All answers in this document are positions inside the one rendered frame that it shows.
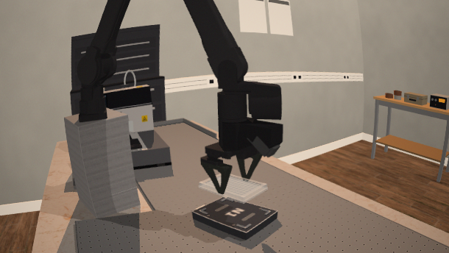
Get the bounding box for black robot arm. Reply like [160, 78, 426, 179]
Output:
[77, 0, 283, 157]

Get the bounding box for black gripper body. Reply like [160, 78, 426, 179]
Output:
[200, 117, 260, 165]

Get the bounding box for white multiwell plate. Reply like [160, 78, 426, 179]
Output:
[198, 174, 268, 204]

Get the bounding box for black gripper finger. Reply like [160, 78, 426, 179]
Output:
[236, 153, 263, 179]
[201, 161, 232, 194]

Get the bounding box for dark grey raised edge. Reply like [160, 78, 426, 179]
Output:
[153, 118, 217, 138]

